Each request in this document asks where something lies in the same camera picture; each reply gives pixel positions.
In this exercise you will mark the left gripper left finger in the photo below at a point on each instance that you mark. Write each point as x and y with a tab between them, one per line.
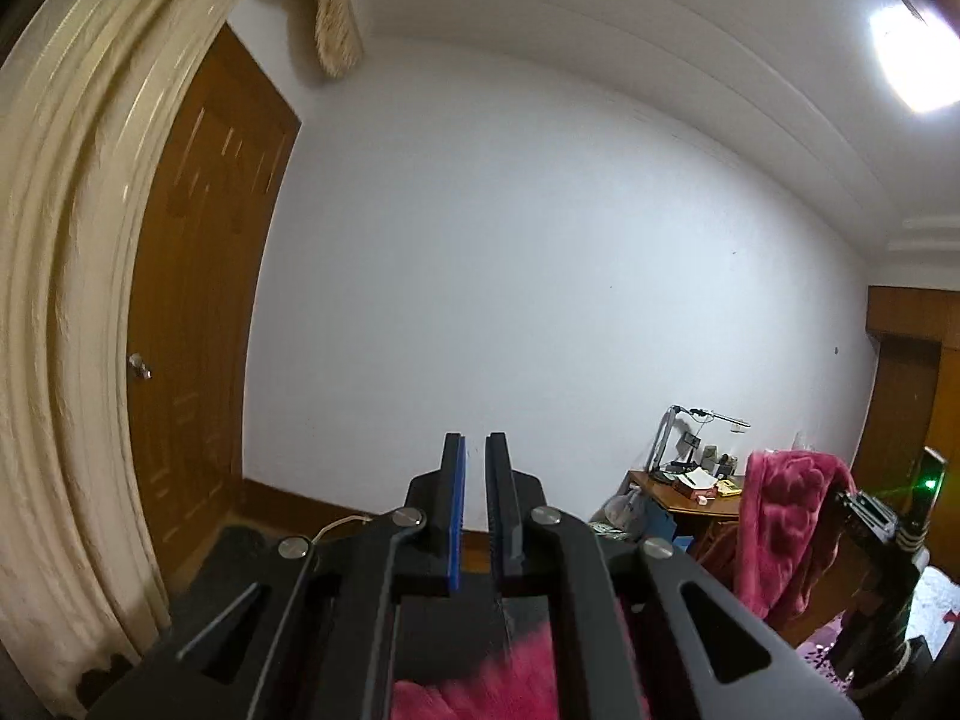
313	635

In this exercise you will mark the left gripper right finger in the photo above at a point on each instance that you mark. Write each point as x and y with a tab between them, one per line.
640	630

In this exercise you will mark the pink fleece garment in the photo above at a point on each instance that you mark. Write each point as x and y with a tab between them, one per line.
787	538

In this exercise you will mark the black bed cover sheet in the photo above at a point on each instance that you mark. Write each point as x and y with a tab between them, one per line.
242	559

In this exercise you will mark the white plastic bag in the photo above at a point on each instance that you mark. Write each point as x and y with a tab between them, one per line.
625	511

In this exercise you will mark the wooden desk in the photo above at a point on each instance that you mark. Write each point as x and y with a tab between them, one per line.
704	523

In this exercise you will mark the brown wooden wardrobe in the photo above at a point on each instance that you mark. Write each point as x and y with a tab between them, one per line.
914	401

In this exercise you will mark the silver door knob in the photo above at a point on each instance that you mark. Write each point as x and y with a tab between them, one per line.
139	367

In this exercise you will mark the brown wooden door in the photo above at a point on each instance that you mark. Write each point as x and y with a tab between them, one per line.
200	250

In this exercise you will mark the ceiling light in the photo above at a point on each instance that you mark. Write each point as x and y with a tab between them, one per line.
918	55

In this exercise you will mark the cream curtain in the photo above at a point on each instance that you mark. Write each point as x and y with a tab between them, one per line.
89	94

